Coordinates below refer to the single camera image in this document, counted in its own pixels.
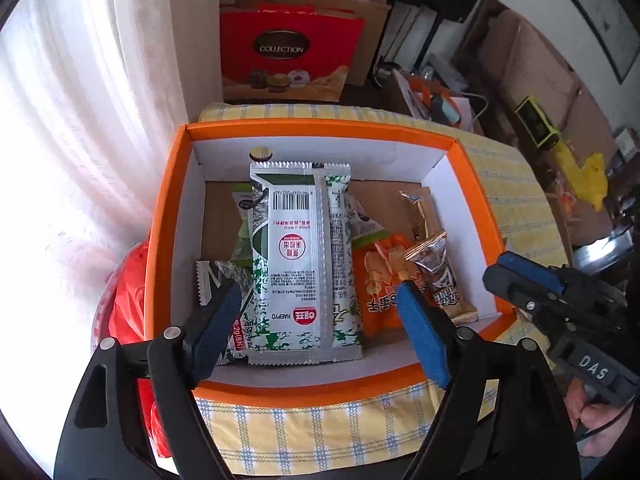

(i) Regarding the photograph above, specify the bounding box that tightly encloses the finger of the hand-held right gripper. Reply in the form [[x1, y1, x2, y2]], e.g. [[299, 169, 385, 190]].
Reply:
[[497, 252, 566, 291], [482, 266, 556, 313]]

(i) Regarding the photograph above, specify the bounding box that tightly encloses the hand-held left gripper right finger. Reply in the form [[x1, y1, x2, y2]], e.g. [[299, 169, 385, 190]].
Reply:
[[397, 280, 583, 480]]

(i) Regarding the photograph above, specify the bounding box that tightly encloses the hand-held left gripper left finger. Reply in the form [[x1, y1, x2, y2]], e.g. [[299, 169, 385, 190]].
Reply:
[[52, 277, 243, 480]]

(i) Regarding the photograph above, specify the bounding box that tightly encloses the orange snack packet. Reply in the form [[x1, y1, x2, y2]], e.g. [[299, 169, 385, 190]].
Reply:
[[357, 232, 431, 338]]

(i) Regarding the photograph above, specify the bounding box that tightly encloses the brown gold snack packet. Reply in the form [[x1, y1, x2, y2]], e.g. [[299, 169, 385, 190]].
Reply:
[[399, 187, 446, 251], [404, 230, 479, 323]]

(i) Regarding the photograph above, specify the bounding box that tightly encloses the green pastry packet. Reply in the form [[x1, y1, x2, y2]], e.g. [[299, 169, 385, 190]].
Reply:
[[230, 185, 257, 263], [347, 195, 388, 248]]

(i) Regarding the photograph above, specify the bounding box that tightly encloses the large white green seaweed packet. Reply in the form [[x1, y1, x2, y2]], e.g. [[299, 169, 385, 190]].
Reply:
[[247, 160, 363, 366]]

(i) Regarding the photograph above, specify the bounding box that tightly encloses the orange cardboard box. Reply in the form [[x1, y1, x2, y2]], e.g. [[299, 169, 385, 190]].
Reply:
[[144, 119, 516, 406]]

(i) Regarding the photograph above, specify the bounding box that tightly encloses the person's right hand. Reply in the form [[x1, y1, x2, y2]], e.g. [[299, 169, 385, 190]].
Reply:
[[567, 380, 640, 456]]

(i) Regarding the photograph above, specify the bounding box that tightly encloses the red plastic bag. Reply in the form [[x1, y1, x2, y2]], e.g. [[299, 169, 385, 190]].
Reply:
[[90, 242, 171, 461]]

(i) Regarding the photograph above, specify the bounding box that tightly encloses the yellow plastic bag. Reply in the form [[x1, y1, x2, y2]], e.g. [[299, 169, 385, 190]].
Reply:
[[557, 140, 608, 208]]

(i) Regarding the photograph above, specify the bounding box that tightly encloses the green black portable device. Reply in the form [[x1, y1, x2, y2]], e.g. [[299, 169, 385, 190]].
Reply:
[[515, 95, 560, 150]]

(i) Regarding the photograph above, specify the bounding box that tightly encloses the orange teal hand tool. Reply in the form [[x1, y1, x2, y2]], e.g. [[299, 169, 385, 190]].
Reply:
[[412, 82, 463, 126]]

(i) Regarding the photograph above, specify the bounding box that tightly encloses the wooden sofa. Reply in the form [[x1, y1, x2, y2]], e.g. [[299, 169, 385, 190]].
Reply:
[[465, 0, 640, 241]]

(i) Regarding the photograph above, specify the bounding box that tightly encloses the grey appliance box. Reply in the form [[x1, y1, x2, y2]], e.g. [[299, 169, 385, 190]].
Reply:
[[425, 55, 468, 96]]

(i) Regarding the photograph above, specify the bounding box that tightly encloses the open cardboard box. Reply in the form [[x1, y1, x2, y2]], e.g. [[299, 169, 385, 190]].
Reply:
[[390, 70, 483, 136]]

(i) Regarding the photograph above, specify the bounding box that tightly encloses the white curtain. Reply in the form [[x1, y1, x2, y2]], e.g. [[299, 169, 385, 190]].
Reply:
[[0, 0, 236, 476]]

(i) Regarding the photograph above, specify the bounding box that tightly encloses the large brown cardboard box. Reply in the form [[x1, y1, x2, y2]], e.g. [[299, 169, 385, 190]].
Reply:
[[235, 0, 392, 87]]

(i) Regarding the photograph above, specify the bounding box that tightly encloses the red chocolate gift box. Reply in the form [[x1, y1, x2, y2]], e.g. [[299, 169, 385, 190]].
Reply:
[[220, 2, 366, 103]]

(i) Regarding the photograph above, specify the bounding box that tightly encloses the white cable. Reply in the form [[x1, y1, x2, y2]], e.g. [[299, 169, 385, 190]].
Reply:
[[462, 92, 489, 133]]

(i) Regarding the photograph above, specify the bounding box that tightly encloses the framed wall painting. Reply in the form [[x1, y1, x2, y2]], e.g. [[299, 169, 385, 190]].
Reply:
[[535, 0, 640, 86]]

